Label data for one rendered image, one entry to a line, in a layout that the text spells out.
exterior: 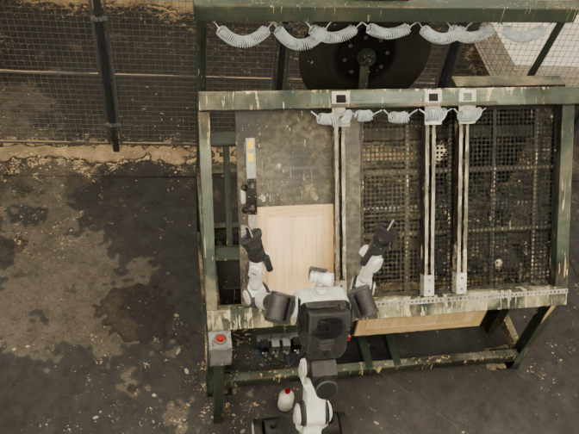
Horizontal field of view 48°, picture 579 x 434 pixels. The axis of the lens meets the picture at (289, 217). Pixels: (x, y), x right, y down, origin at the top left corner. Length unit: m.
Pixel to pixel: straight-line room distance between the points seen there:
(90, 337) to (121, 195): 1.38
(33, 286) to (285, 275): 2.11
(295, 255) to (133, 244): 1.86
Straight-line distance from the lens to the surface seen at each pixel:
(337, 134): 3.61
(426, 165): 3.78
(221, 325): 3.70
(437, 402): 4.65
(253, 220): 3.60
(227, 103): 3.49
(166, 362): 4.57
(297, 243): 3.68
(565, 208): 4.24
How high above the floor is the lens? 3.92
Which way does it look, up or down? 46 degrees down
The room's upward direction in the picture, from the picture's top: 8 degrees clockwise
